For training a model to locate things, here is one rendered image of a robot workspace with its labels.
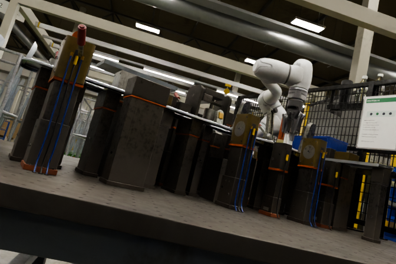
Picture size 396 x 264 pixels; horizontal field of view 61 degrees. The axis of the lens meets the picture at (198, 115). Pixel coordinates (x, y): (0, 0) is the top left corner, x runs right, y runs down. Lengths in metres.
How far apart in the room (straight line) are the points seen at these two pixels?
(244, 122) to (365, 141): 1.01
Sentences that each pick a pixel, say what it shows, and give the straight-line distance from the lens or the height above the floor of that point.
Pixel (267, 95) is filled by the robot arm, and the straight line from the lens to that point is 2.11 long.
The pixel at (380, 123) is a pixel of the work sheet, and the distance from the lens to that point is 2.08.
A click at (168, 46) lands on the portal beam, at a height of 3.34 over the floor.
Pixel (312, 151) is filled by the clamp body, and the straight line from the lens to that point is 1.45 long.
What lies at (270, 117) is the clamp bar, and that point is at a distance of 1.79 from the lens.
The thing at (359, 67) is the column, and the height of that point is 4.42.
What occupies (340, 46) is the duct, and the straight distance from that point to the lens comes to 10.38.
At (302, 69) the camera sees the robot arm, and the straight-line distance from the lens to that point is 1.70.
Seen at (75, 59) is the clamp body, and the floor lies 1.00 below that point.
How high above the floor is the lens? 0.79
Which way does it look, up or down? 9 degrees up
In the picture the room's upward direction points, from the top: 14 degrees clockwise
